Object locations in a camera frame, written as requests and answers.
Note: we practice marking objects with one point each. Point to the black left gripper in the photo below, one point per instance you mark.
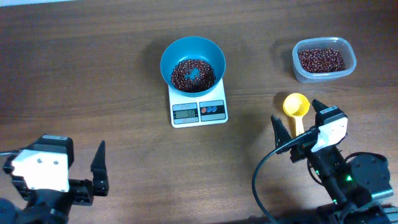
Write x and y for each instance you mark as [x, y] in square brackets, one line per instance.
[90, 182]

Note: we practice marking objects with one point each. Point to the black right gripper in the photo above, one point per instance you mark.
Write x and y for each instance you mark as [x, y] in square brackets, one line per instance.
[300, 150]

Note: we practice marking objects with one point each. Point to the yellow plastic measuring scoop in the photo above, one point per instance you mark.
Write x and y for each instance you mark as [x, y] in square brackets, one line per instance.
[296, 106]

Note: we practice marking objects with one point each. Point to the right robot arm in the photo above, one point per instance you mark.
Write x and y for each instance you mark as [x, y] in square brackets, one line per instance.
[357, 183]

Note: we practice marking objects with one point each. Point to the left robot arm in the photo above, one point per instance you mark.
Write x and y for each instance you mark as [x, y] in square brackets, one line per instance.
[46, 206]

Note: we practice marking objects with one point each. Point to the red beans in bowl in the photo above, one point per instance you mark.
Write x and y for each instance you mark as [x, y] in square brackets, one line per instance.
[192, 76]

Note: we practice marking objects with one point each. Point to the white digital kitchen scale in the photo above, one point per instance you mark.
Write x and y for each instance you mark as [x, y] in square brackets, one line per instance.
[208, 109]

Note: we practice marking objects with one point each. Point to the teal plastic bowl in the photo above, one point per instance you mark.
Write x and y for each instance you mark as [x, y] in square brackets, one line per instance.
[192, 47]

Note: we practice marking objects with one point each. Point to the clear plastic food container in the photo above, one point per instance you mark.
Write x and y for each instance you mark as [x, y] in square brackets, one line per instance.
[335, 43]

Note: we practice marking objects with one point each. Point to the red adzuki beans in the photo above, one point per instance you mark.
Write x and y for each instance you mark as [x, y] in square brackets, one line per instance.
[321, 60]

